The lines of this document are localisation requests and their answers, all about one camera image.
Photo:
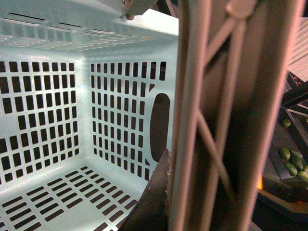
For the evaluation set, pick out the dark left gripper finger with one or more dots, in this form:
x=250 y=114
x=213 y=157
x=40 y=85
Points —
x=150 y=212

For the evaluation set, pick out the light blue plastic basket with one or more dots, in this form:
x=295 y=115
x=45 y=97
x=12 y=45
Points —
x=86 y=110

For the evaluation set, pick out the green cucumbers pile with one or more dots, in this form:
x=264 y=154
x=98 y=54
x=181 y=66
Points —
x=292 y=158

